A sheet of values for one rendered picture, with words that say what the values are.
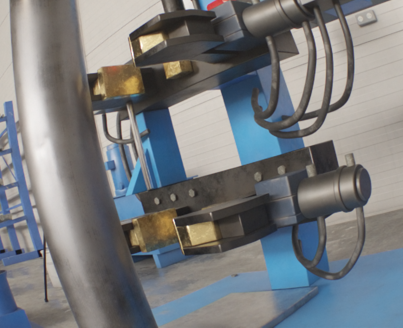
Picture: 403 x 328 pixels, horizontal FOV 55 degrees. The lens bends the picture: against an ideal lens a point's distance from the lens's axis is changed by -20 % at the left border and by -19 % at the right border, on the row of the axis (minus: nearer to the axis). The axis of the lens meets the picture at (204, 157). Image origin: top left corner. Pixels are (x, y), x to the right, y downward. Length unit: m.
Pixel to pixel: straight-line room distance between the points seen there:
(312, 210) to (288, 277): 0.57
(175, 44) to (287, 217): 0.49
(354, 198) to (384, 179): 2.06
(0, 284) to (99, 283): 1.31
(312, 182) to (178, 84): 0.59
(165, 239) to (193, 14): 0.68
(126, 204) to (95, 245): 2.69
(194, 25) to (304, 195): 0.48
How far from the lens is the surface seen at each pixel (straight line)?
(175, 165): 1.70
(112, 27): 4.96
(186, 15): 1.09
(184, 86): 1.47
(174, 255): 3.67
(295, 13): 1.09
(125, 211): 3.73
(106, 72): 1.41
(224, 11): 1.18
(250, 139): 1.60
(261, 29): 1.15
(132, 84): 1.46
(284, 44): 1.31
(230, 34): 1.17
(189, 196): 1.52
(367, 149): 3.11
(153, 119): 1.68
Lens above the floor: 0.60
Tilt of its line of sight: 2 degrees up
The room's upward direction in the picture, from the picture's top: 15 degrees counter-clockwise
